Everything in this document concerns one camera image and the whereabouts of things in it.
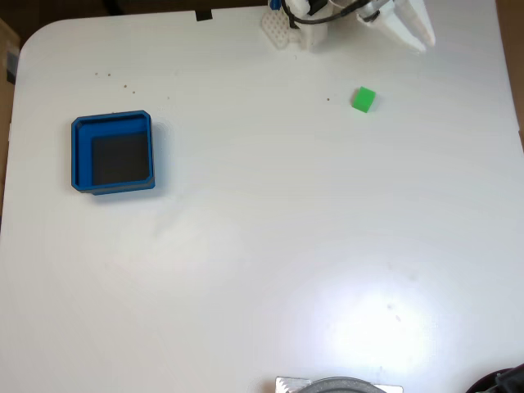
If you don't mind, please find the green cube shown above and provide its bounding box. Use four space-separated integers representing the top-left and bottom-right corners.
350 85 377 115

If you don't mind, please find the blue square box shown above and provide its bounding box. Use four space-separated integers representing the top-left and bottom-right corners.
70 109 157 197

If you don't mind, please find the dark round stand base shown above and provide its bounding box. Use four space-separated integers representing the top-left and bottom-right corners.
300 376 389 393
466 365 524 393

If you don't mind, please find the black usb cable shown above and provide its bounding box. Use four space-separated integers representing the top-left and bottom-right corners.
281 0 369 30

